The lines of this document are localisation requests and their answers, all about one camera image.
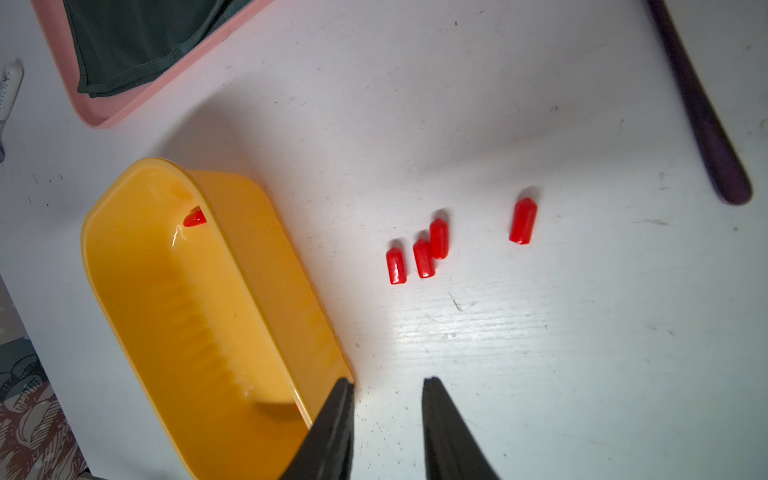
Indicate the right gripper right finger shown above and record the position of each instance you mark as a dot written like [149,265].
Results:
[451,451]

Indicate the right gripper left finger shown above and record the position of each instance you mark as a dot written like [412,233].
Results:
[327,451]

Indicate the yellow plastic storage box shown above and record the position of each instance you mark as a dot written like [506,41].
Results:
[219,322]

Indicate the red screw protection sleeve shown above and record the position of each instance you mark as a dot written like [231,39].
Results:
[396,266]
[424,260]
[195,217]
[524,216]
[439,238]

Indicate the black plastic fork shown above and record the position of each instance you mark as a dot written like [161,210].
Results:
[723,166]

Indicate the pink plastic tray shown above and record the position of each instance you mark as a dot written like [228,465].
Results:
[106,112]

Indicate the dark green folded cloth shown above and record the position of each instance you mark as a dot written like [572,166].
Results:
[122,44]

